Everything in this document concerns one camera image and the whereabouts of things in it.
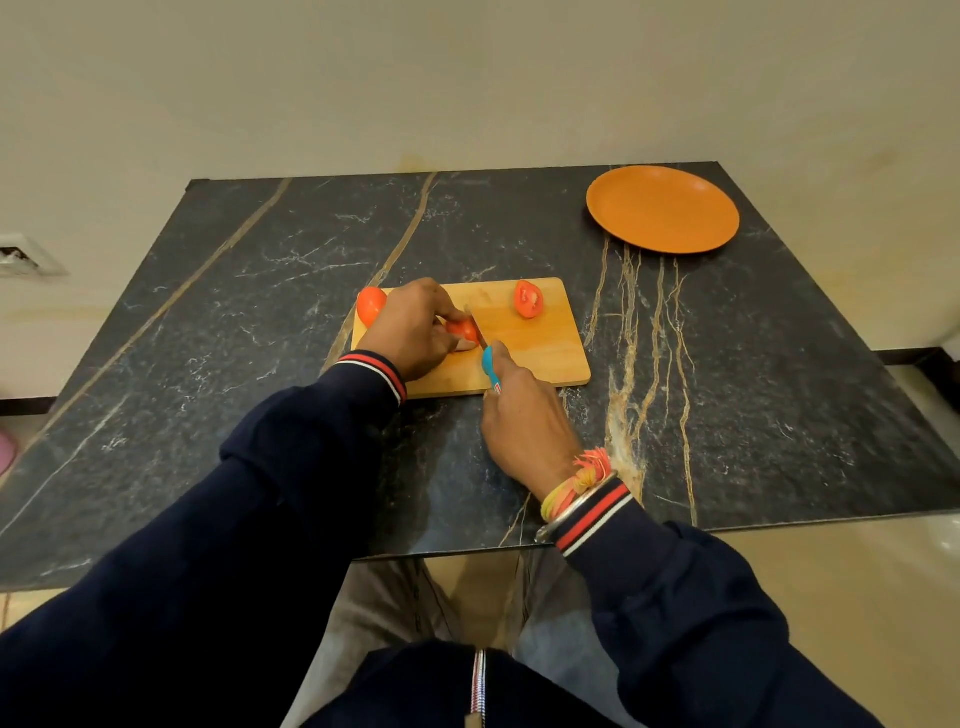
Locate person's left forearm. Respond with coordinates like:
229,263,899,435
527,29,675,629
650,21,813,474
0,350,410,728

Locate person's right forearm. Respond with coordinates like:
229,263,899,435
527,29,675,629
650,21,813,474
553,482,888,728

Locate silver bangle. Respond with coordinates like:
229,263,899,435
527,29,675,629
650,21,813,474
534,470,621,546

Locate person's right hand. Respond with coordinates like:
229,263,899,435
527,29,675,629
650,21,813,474
480,340,595,504

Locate grey trousers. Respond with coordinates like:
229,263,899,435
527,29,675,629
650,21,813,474
281,549,625,728

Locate white wall socket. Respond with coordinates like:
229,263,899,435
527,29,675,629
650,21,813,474
0,232,69,279

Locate wooden cutting board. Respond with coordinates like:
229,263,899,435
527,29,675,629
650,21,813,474
350,277,593,401

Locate person's left hand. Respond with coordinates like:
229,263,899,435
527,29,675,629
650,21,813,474
356,277,480,384

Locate orange yellow thread bracelet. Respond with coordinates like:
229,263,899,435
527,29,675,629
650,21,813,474
540,447,615,525

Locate orange plate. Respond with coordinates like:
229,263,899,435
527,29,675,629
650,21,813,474
585,165,742,256

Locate navy zip jacket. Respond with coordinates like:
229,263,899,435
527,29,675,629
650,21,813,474
302,639,625,728

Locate blue handled knife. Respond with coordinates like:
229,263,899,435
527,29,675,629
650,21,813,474
462,303,506,398

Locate whole red tomato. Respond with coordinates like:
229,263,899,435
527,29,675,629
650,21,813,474
356,286,390,330

